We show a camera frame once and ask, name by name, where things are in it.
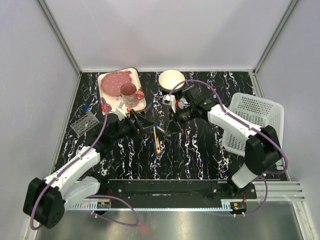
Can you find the blue cap test tube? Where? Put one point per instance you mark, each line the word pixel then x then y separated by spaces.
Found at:
pixel 86 108
pixel 160 129
pixel 155 149

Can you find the pink dotted plate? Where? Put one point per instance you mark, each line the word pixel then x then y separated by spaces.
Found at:
pixel 112 82

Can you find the strawberry print tray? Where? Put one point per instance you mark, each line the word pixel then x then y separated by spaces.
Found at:
pixel 113 102

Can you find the clear test tube rack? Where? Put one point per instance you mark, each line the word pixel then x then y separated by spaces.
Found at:
pixel 85 124

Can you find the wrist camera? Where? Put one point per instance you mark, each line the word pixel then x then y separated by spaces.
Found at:
pixel 169 100
pixel 120 111

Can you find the pink patterned mug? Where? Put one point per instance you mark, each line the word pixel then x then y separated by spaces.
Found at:
pixel 131 96

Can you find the clear test tube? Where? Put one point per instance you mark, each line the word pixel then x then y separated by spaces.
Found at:
pixel 148 107

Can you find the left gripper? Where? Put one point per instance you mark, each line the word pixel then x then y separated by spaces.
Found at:
pixel 138 127

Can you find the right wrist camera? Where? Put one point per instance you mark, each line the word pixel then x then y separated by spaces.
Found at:
pixel 169 100

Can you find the white plastic basket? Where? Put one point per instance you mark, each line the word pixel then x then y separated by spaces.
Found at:
pixel 256 110

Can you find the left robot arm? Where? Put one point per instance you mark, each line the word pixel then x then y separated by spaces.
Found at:
pixel 49 198

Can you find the red cap wash bottle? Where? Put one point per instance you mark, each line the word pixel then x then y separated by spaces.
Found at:
pixel 181 103

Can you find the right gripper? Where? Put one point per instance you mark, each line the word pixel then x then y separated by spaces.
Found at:
pixel 175 123

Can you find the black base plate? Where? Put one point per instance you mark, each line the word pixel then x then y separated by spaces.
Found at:
pixel 176 194

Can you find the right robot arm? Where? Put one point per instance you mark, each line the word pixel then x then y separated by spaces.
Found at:
pixel 262 148

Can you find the white green bowl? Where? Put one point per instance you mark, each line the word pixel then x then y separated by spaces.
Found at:
pixel 169 79

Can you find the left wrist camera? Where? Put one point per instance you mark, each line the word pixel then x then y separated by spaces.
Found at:
pixel 120 111

